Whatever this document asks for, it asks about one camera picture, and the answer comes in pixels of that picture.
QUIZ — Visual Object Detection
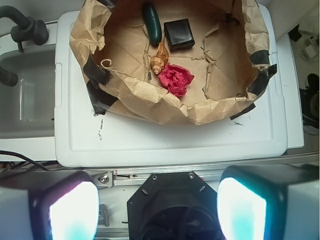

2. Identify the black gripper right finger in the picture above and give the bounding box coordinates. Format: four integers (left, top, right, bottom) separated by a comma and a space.
217, 164, 320, 240

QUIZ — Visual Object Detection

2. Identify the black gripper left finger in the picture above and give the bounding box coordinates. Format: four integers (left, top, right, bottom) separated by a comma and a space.
0, 170, 100, 240

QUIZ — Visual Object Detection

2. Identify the red paper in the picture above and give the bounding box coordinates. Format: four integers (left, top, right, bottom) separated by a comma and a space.
158, 63, 195, 97

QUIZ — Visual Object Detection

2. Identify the white plastic cooler lid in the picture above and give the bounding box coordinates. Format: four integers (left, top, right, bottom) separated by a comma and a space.
54, 11, 288, 168

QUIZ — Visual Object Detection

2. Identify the grey sink basin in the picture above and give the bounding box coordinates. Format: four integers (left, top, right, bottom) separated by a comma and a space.
0, 44, 56, 139

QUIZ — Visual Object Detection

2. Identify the brown paper bag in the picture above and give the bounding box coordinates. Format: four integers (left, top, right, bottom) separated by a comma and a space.
69, 0, 277, 125

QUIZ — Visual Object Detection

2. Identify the orange conch shell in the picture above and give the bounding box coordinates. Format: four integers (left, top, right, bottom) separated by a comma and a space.
150, 37, 169, 75

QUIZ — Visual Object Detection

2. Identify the black faucet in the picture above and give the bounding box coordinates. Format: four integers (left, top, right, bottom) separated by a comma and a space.
0, 5, 49, 53

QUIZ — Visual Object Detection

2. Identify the black square box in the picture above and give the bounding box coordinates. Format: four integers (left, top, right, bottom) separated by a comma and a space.
164, 18, 195, 52

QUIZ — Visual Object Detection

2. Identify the dark green cucumber toy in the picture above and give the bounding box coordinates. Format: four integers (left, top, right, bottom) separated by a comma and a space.
142, 2, 162, 45

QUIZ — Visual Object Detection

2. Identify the aluminium rail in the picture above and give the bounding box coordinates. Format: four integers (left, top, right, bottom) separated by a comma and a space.
84, 163, 320, 187

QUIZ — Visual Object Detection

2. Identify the black cable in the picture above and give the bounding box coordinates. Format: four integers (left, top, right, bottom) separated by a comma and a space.
0, 150, 58, 173

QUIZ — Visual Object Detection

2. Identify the black octagonal mount plate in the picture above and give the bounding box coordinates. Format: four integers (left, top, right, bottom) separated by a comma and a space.
127, 171, 225, 240

